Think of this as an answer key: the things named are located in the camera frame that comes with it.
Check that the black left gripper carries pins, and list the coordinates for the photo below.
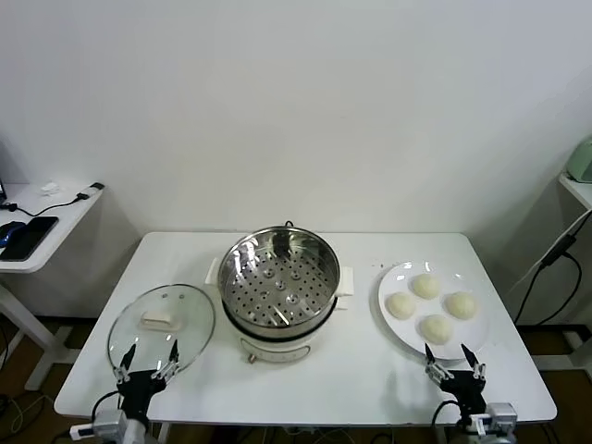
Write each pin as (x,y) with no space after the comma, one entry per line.
(136,388)

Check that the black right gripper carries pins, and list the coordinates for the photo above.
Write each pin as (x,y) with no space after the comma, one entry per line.
(467,390)

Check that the white steamed baozi bun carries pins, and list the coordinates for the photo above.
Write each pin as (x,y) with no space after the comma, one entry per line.
(460,305)
(425,286)
(401,305)
(435,329)

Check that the stainless steel steamer basket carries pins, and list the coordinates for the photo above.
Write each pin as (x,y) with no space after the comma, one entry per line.
(277,282)

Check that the white round plate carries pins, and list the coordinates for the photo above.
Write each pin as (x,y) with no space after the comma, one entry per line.
(404,333)

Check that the black power adapter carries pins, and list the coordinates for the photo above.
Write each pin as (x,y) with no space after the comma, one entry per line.
(557,250)

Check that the black smartphone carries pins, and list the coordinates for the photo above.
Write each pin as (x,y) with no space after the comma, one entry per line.
(28,238)

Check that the white side desk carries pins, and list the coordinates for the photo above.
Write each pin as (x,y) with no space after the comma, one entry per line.
(60,208)

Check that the blue computer mouse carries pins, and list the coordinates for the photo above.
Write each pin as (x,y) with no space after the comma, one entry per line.
(10,231)

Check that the small white desk object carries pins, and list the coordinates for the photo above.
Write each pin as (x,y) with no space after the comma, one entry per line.
(50,188)

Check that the white side table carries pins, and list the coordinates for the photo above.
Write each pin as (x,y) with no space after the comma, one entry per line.
(578,187)

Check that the mint green appliance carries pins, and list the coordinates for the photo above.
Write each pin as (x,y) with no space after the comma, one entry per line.
(583,162)

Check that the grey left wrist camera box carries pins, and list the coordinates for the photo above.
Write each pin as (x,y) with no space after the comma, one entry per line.
(108,423)

